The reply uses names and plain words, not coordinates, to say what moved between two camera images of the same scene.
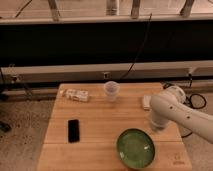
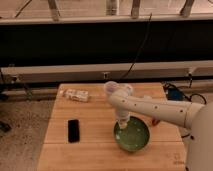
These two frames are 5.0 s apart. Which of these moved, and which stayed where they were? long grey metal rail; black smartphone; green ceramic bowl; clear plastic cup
Moved: green ceramic bowl
Stayed: black smartphone; long grey metal rail; clear plastic cup
